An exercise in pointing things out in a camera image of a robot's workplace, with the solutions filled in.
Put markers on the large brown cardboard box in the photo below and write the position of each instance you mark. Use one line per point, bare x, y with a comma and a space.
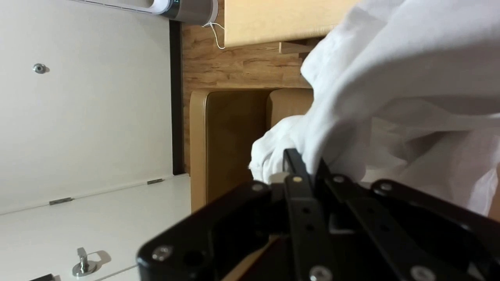
282, 21

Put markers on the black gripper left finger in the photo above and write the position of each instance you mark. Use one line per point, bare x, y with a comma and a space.
307, 228

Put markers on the white pair of shorts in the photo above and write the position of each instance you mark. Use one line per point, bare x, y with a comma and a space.
407, 78

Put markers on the black door keypad lock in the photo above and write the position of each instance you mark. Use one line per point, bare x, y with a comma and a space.
44, 277

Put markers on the light wooden side table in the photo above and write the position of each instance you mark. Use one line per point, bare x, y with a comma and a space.
229, 146

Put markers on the small metal door stop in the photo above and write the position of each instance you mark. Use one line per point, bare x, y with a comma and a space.
40, 68

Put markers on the white door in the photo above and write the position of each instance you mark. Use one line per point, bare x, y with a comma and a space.
104, 224

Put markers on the metal door hinge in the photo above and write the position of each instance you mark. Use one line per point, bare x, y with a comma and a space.
61, 200
155, 182

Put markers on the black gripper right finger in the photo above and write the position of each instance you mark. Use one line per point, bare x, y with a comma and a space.
407, 235

